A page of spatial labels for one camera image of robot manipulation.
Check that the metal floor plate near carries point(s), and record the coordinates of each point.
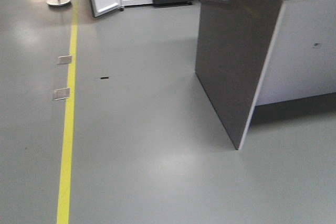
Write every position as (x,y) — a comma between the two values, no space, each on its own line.
(61,94)

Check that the metal floor plate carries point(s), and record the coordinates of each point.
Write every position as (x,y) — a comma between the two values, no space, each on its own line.
(61,94)
(64,60)

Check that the metal floor plate far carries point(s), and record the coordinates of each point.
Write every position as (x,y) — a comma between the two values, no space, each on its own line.
(64,60)

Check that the grey kitchen island cabinet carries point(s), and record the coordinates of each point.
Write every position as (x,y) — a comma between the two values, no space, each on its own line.
(260,60)

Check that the yellow floor tape line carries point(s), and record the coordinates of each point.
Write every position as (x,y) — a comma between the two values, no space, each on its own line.
(64,197)

